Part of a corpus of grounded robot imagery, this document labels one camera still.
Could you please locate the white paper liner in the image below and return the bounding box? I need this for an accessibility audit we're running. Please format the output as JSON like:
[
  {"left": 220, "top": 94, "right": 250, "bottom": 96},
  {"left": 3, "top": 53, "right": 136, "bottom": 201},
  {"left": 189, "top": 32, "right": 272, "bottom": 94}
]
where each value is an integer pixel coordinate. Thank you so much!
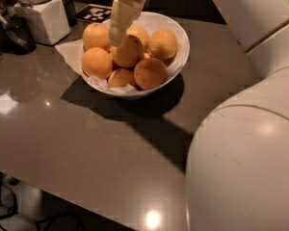
[{"left": 54, "top": 5, "right": 184, "bottom": 94}]

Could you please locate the small hidden orange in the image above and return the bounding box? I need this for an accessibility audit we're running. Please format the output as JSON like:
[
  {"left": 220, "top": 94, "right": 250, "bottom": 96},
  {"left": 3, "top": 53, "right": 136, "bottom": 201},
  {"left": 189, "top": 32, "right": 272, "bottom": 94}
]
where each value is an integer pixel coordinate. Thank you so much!
[{"left": 143, "top": 53, "right": 151, "bottom": 59}]

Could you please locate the white ceramic bowl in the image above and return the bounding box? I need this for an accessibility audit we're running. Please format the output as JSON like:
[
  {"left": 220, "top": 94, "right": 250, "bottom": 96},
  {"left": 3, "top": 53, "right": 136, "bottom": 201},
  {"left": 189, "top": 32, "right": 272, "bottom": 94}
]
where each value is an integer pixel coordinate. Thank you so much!
[{"left": 76, "top": 11, "right": 191, "bottom": 98}]

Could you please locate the black white marker tag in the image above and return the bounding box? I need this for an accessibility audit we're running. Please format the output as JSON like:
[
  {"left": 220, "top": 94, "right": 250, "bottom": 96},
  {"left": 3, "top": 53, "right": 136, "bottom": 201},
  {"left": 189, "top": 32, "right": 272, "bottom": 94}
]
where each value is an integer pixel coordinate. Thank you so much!
[{"left": 76, "top": 4, "right": 112, "bottom": 23}]

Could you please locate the white square canister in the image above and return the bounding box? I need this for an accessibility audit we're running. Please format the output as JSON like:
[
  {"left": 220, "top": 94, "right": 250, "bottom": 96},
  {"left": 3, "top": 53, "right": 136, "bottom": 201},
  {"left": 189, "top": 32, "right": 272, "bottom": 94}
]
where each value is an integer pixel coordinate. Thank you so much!
[{"left": 14, "top": 0, "right": 70, "bottom": 45}]

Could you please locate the black floor cable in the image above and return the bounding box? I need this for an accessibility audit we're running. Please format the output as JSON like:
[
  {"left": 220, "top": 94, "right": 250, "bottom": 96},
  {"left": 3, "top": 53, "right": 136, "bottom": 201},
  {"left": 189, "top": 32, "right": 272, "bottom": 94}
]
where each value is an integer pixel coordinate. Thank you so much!
[{"left": 0, "top": 173, "right": 88, "bottom": 231}]

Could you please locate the dark pot with handle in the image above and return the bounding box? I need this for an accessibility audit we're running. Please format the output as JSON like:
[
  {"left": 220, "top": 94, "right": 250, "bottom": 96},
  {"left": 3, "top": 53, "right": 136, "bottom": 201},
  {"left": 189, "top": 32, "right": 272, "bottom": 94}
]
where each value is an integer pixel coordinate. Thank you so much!
[{"left": 0, "top": 14, "right": 37, "bottom": 55}]

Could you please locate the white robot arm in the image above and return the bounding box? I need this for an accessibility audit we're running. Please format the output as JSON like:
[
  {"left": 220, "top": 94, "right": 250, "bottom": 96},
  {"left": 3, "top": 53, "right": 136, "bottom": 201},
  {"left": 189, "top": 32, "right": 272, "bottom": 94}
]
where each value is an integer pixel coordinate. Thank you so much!
[{"left": 160, "top": 0, "right": 289, "bottom": 231}]

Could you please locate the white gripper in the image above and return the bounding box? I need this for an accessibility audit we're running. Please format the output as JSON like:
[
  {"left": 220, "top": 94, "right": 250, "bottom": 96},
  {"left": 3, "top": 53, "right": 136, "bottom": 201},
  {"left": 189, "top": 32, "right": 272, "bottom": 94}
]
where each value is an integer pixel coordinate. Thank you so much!
[{"left": 108, "top": 0, "right": 146, "bottom": 47}]

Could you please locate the orange front bottom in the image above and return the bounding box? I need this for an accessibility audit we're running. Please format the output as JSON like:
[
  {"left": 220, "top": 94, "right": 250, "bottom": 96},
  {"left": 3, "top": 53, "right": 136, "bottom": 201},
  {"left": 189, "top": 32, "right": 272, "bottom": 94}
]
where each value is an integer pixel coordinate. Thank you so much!
[{"left": 108, "top": 68, "right": 137, "bottom": 88}]

